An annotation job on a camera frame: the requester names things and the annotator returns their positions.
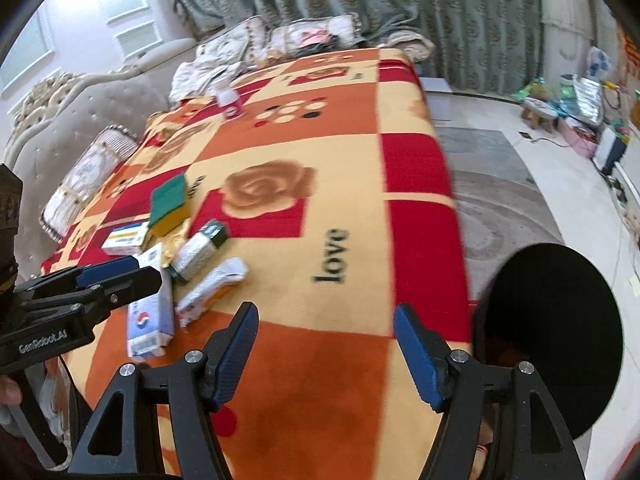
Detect striped bolster cushion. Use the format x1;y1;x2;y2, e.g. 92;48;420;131
40;125;140;238

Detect white foil packet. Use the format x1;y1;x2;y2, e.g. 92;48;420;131
175;256;249;328

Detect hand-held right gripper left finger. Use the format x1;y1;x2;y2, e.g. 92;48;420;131
67;301;260;480

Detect pink box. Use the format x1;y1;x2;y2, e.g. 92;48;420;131
557;117;598;158

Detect red wall hanging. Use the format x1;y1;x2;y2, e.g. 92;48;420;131
615;22;640;81

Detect silver foil bag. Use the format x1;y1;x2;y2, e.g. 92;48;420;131
570;74;606;126

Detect white cabinet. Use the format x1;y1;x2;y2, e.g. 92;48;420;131
612;160;640;241

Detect small wooden stool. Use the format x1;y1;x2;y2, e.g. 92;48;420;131
520;97;561;133

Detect green foil bag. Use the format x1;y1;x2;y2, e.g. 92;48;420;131
515;77;546;101

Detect person's dark red clothing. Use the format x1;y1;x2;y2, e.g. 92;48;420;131
0;407;76;480

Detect white quilt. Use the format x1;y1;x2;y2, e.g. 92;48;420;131
169;57;241;106

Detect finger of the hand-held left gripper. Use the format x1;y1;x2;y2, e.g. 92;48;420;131
30;266;163;328
14;255;141;302

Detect grey rug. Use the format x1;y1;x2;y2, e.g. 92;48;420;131
432;127;566;306

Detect green patterned curtain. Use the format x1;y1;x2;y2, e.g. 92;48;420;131
150;0;546;96

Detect grey tufted sofa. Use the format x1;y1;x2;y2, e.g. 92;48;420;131
0;30;436;191

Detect red orange printed blanket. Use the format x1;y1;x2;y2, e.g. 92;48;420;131
37;47;476;480

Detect pile of clothes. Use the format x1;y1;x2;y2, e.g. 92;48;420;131
295;27;341;56

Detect white blue plastic bag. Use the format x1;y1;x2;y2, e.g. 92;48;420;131
585;46;615;81

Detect green white medicine box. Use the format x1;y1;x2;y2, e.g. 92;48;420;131
170;220;228;281

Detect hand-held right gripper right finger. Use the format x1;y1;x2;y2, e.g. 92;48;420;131
393;302;588;480

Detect dark blue white bag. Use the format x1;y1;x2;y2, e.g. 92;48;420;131
592;127;628;176

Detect floral fringed cushion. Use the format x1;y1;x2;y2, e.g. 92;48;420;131
195;15;271;66
265;12;363;58

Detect person's left hand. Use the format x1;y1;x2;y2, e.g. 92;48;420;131
0;376;23;407

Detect green yellow sponge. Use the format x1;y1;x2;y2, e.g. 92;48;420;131
150;174;193;238

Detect black round bin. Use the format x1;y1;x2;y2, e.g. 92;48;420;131
470;242;623;443

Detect yellow crinkled wrapper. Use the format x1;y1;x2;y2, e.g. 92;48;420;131
159;232;193;266

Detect white pill bottle pink label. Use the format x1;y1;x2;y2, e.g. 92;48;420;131
216;87;244;120

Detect white lace curtain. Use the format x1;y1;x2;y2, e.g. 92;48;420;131
537;0;621;86

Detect white blue medicine box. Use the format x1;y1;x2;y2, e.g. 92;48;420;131
126;242;176;358

